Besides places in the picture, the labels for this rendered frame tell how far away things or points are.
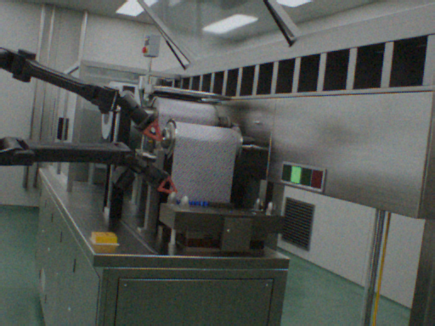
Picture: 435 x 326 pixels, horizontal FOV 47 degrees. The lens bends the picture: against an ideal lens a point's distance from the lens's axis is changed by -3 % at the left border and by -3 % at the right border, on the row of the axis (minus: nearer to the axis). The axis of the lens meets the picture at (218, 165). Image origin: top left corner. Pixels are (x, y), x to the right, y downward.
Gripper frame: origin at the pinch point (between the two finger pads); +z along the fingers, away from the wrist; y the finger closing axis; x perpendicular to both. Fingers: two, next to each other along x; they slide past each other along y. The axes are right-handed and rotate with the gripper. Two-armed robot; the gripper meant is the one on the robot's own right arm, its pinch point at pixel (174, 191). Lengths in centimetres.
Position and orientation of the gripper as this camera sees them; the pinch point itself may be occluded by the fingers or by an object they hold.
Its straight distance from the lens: 182.8
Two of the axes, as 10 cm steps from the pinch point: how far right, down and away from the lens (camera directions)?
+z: 7.3, 5.8, 3.7
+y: 3.9, 0.9, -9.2
